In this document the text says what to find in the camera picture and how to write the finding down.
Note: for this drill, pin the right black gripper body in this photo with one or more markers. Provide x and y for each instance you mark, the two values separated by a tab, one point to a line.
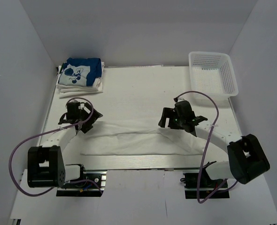
178	121

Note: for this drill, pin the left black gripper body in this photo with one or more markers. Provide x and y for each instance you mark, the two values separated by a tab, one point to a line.
80	117

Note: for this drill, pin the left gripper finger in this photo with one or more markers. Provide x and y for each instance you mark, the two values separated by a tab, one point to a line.
86	127
90	114

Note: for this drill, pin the white t shirt robot print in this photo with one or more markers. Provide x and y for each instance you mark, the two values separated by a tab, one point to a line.
136	137

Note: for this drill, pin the blue white t shirt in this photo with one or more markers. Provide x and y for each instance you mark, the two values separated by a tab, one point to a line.
81	72

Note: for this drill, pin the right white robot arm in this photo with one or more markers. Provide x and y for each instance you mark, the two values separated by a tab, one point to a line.
246	158

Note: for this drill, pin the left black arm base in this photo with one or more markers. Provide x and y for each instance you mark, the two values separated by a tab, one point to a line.
90	184

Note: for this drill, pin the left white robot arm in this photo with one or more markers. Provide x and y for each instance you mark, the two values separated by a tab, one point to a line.
46	167

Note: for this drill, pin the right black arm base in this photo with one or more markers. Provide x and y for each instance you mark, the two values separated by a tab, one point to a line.
207	185

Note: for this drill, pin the folded white t shirt stack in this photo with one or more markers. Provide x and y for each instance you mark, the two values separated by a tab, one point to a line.
68	91

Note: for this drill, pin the white plastic basket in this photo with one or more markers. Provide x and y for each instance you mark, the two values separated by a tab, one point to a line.
213	74

